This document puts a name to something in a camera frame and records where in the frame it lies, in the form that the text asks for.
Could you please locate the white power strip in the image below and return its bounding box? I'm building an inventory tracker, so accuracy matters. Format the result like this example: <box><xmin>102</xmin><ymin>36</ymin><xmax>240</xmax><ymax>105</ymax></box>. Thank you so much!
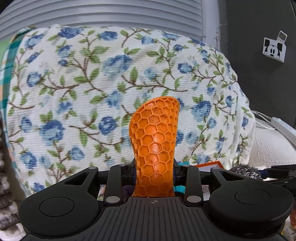
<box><xmin>270</xmin><ymin>117</ymin><xmax>296</xmax><ymax>146</ymax></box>

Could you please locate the teal cartoon mask packet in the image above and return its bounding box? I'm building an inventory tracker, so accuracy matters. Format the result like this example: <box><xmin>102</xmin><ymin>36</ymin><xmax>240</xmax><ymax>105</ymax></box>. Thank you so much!
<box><xmin>174</xmin><ymin>185</ymin><xmax>186</xmax><ymax>194</ymax></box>

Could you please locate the striped brown white blanket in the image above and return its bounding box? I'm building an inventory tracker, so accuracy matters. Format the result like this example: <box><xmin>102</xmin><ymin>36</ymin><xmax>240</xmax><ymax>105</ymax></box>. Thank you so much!
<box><xmin>1</xmin><ymin>124</ymin><xmax>26</xmax><ymax>240</ymax></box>

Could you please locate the orange honeycomb silicone mat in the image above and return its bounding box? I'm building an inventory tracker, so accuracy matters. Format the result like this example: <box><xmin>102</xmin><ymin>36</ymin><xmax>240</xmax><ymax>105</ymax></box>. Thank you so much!
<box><xmin>129</xmin><ymin>96</ymin><xmax>180</xmax><ymax>197</ymax></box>

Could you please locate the mickey mouse paper box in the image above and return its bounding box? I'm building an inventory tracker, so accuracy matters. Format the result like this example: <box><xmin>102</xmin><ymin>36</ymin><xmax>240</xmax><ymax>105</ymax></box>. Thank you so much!
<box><xmin>262</xmin><ymin>31</ymin><xmax>287</xmax><ymax>63</ymax></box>

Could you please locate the green checkered cloth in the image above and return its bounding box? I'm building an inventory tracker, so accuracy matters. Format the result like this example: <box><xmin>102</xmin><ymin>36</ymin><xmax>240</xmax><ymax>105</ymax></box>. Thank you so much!
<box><xmin>0</xmin><ymin>27</ymin><xmax>31</xmax><ymax>112</ymax></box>

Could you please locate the white embossed cushion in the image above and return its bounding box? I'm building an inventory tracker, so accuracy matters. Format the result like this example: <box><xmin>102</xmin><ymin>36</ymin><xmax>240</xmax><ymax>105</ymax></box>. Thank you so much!
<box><xmin>248</xmin><ymin>111</ymin><xmax>295</xmax><ymax>169</ymax></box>

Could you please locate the orange cardboard box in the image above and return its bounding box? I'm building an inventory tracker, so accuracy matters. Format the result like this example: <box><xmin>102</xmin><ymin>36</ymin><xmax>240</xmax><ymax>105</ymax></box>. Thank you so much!
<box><xmin>195</xmin><ymin>161</ymin><xmax>224</xmax><ymax>172</ymax></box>

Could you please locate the metal scouring pad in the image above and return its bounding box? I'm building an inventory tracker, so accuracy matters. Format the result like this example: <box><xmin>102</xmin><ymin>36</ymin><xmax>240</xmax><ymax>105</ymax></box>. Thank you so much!
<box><xmin>229</xmin><ymin>164</ymin><xmax>262</xmax><ymax>180</ymax></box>

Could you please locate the purple fleece cloth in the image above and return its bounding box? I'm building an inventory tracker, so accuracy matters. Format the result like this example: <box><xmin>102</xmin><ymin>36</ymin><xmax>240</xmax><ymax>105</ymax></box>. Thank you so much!
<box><xmin>122</xmin><ymin>185</ymin><xmax>135</xmax><ymax>197</ymax></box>

